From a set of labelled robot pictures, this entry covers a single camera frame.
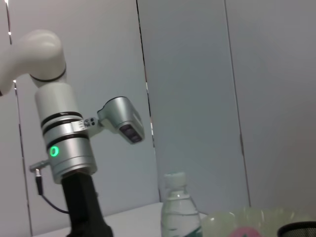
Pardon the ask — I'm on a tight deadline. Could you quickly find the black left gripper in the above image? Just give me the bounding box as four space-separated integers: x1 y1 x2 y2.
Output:
60 172 115 237

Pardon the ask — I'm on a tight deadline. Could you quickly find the clear bottle with green label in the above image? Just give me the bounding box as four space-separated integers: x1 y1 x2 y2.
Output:
160 172 203 237

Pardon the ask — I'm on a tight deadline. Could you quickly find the left gripper cable with connector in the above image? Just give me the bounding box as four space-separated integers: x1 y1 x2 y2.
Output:
29 159 70 215

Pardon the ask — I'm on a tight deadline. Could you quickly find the pink toy peach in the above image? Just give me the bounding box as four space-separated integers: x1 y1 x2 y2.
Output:
228 226 264 237

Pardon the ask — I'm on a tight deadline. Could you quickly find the grey partition panel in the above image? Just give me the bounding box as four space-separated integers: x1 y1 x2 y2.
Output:
136 0 251 208
224 0 316 213

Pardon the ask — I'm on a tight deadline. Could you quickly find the translucent green fruit plate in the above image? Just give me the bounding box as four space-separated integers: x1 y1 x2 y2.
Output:
201 206 316 237

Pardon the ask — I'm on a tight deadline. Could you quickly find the black mesh cylinder cup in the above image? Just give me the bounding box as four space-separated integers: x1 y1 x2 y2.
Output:
276 221 316 237

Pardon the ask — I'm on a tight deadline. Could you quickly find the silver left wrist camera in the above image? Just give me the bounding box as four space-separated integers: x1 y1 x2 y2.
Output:
96 96 146 146

